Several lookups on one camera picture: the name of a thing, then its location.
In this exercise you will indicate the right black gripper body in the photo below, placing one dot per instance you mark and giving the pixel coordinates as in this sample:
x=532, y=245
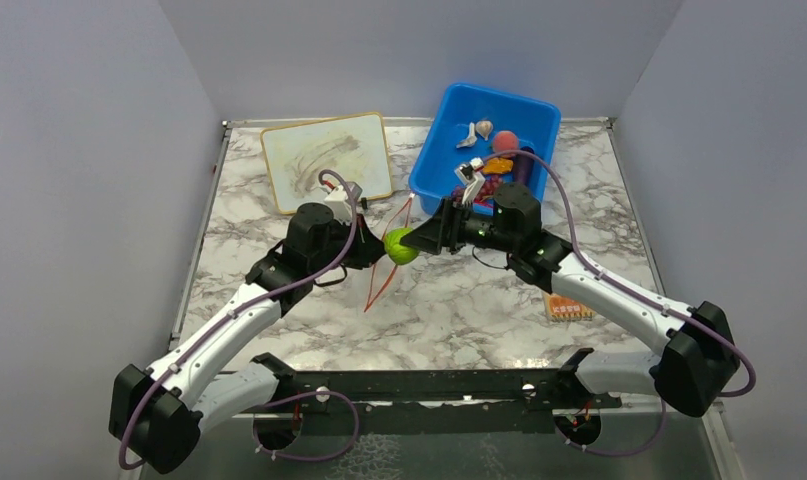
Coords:
x=471, y=230

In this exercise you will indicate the clear zip top bag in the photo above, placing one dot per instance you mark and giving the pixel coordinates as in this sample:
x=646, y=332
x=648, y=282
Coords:
x=385, y=276

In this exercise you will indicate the green lime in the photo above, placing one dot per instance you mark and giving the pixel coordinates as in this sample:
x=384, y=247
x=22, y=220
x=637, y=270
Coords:
x=399, y=253

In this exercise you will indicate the pink peach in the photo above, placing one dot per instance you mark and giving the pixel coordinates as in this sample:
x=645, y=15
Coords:
x=504, y=143

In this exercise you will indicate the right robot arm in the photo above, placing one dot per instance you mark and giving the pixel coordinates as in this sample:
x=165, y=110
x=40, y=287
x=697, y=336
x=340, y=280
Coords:
x=690, y=354

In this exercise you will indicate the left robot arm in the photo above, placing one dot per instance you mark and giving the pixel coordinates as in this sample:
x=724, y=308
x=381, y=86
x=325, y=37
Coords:
x=160, y=413

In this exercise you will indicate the orange food piece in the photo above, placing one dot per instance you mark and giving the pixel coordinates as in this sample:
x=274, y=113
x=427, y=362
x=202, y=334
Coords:
x=498, y=166

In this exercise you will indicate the red grape bunch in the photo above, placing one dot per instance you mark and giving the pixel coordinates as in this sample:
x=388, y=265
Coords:
x=484, y=194

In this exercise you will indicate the purple eggplant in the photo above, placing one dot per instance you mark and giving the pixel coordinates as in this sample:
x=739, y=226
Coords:
x=523, y=165

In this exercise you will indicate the small whiteboard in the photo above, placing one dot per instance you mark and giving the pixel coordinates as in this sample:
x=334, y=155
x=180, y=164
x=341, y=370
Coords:
x=354, y=146

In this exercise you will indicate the garlic bulb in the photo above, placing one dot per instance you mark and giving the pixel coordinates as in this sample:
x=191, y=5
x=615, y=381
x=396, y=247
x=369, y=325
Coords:
x=484, y=129

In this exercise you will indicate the orange snack packet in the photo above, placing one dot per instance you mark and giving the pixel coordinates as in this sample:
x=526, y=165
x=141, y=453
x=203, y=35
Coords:
x=562, y=309

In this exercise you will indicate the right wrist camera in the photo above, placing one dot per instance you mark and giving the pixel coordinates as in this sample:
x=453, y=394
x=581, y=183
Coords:
x=469, y=173

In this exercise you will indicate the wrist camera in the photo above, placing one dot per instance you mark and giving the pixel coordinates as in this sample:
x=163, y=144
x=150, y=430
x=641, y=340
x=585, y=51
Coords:
x=339, y=202
x=469, y=173

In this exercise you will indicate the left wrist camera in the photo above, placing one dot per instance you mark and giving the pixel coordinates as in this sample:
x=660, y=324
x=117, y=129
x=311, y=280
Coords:
x=339, y=202

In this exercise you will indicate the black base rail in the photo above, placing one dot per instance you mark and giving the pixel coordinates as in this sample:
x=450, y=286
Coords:
x=415, y=402

